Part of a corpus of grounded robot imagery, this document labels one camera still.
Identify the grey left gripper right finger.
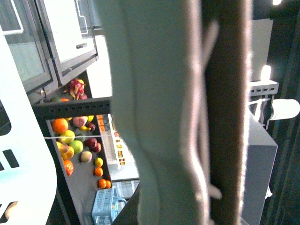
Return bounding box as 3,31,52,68
202,0,252,225

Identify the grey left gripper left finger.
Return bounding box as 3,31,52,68
99,0,210,225

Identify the large light blue basket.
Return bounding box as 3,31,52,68
0,34,57,225

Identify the small blue basket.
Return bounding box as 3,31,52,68
91,186,127,225

